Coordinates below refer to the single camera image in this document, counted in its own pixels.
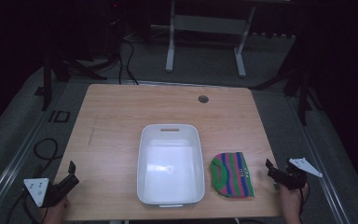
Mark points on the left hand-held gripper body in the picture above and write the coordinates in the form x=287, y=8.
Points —
x=48, y=191

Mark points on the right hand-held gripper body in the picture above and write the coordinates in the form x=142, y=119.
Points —
x=295, y=175

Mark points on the striped knitted sweater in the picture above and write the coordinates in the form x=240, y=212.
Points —
x=232, y=175

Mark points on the white plastic basket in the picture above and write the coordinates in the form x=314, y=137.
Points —
x=170, y=166

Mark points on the person's left hand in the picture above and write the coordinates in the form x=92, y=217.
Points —
x=55, y=214

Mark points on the person's right hand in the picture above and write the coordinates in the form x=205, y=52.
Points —
x=290, y=202

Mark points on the black stand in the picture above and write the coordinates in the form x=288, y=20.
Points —
x=65, y=67
x=298, y=84

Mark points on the white metal desk frame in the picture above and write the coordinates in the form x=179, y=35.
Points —
x=206, y=31

